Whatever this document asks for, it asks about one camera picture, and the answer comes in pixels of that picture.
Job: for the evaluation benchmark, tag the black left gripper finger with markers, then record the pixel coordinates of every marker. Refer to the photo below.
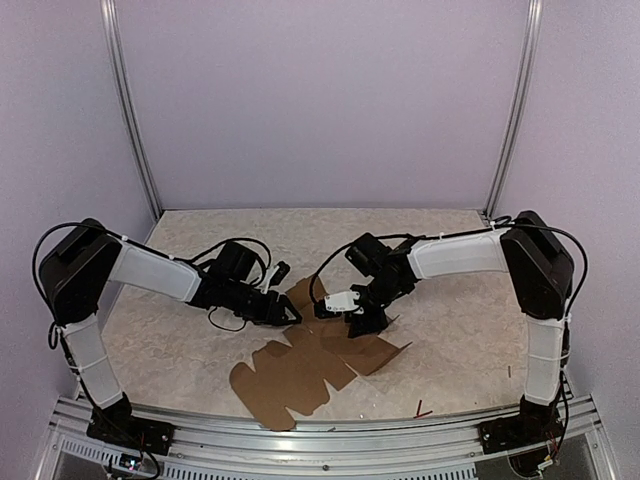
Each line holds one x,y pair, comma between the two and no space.
285,320
285,310

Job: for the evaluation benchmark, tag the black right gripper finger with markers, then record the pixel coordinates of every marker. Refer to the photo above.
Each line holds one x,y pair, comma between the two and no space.
357,325
373,322

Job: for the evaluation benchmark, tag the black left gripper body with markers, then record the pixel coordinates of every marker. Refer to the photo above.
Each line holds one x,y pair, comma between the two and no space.
252,310

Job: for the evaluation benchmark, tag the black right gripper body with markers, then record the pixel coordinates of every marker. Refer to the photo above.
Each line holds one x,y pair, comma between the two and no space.
382,295

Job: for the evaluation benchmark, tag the brown cardboard box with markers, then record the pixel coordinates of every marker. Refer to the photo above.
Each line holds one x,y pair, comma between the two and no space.
293,376

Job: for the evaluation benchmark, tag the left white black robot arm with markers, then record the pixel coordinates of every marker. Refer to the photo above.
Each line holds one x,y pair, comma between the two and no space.
237,274

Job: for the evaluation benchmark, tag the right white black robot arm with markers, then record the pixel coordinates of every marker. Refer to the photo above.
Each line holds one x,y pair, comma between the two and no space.
541,272

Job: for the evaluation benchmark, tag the small red stick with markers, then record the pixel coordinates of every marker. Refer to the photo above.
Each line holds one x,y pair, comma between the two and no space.
422,410

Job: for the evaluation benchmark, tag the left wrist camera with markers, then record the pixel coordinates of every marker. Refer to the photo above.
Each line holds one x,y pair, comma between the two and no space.
274,276

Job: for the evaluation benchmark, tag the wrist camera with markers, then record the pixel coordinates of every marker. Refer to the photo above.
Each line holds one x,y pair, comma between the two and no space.
337,304
274,276

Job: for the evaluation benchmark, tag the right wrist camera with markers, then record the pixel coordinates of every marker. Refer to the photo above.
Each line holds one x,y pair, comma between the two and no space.
337,304

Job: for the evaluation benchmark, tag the front aluminium frame rail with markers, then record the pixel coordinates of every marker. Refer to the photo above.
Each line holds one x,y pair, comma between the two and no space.
219,447

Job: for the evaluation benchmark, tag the right aluminium corner post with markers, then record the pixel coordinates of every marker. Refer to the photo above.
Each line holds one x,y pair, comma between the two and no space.
517,106

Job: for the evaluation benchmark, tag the aluminium corner post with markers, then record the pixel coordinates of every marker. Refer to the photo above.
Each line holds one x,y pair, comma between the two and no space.
109,14
517,106

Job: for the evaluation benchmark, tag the left aluminium corner post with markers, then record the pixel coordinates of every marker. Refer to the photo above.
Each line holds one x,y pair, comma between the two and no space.
109,14

